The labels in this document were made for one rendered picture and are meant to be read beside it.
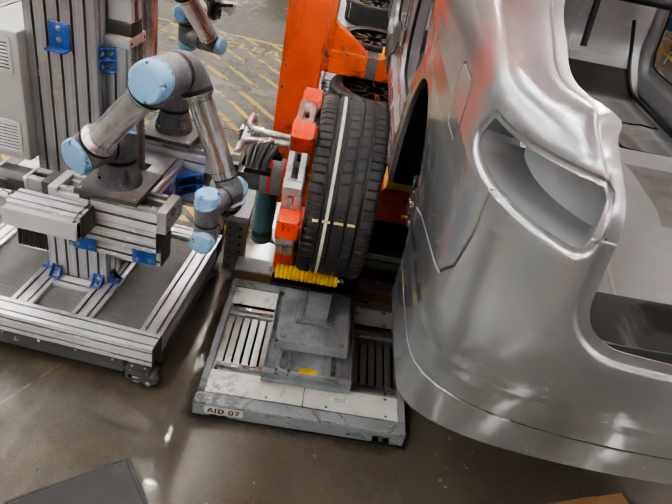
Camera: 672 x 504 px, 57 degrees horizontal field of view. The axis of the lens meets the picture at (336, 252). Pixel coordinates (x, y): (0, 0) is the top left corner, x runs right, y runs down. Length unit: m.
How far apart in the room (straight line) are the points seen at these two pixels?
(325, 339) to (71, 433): 1.01
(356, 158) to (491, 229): 0.87
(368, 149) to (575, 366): 1.03
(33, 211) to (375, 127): 1.18
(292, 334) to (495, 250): 1.46
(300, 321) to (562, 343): 1.51
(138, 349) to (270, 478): 0.69
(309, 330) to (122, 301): 0.78
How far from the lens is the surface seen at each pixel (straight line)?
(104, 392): 2.63
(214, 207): 1.85
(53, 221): 2.26
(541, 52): 1.30
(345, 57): 4.54
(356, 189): 2.00
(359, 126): 2.08
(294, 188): 2.03
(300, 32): 2.52
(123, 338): 2.51
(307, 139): 1.99
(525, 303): 1.26
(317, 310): 2.60
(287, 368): 2.50
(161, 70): 1.75
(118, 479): 1.96
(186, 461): 2.40
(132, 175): 2.22
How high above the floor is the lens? 1.94
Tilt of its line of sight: 34 degrees down
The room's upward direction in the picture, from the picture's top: 12 degrees clockwise
